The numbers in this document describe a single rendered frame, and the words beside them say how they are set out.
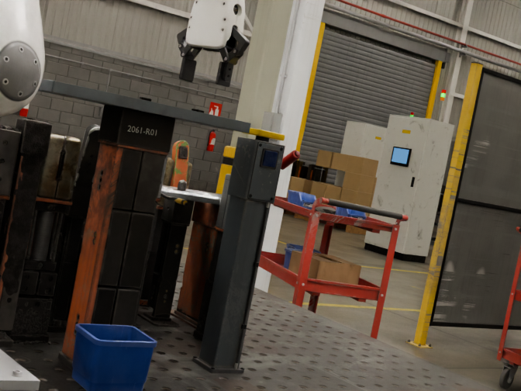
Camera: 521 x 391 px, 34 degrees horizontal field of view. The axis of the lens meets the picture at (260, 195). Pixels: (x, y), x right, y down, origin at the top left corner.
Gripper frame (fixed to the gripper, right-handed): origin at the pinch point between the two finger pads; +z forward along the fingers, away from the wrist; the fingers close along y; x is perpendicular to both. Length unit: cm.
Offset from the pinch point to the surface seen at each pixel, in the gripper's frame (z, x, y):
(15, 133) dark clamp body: 15.9, 25.6, 16.0
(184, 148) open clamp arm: 14, -36, 37
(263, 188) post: 17.7, -12.7, -7.8
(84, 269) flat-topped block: 36.4, 15.7, 4.2
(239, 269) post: 33.3, -11.3, -7.0
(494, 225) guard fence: 33, -480, 149
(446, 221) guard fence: 35, -424, 159
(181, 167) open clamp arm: 18, -36, 37
